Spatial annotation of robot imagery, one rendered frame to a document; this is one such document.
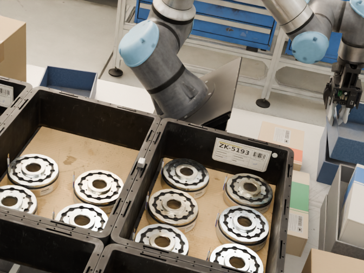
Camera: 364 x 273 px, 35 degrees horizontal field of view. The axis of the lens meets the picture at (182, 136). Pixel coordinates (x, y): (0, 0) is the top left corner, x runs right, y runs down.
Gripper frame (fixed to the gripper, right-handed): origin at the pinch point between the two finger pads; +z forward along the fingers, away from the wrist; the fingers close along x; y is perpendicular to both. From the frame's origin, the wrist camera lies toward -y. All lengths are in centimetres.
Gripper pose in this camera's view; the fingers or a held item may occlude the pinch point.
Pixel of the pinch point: (334, 120)
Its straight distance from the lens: 161.4
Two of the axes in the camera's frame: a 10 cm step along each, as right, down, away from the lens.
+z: -0.7, 8.1, 5.8
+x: 9.8, 1.5, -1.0
